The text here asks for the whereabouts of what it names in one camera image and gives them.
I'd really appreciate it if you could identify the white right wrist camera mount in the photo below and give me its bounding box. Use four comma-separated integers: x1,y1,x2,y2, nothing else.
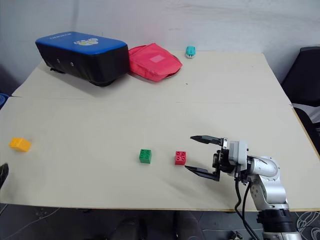
226,140,250,174

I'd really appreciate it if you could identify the green toy brick cube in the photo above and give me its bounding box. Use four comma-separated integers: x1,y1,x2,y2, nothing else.
138,148,153,165

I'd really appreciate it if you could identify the red toy brick cube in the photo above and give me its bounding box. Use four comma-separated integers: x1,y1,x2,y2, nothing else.
174,150,189,166

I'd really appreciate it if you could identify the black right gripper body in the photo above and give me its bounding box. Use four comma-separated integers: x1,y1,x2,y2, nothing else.
212,147,237,176

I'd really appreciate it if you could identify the black chair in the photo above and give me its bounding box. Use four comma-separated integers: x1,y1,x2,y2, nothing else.
280,45,320,157

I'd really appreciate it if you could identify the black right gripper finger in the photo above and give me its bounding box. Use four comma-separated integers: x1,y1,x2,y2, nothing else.
189,135,228,149
184,165,221,182

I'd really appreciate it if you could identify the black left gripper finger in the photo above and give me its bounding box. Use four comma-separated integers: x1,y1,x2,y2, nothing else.
0,163,10,191

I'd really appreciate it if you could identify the blue and black padded case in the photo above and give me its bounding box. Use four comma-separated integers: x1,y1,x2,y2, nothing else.
35,30,130,87

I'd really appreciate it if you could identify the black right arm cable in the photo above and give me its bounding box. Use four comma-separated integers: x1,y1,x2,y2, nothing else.
233,171,264,240

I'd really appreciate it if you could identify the red fabric bag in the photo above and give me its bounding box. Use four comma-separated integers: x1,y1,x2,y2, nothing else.
128,42,184,83

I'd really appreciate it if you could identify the small teal toy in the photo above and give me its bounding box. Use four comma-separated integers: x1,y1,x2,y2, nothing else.
184,45,197,59

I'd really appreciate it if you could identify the blue plastic basket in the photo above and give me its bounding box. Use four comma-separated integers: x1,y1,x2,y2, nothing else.
0,92,11,110

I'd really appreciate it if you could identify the yellow toy brick cube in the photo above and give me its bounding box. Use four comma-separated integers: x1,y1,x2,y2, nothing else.
8,137,33,153

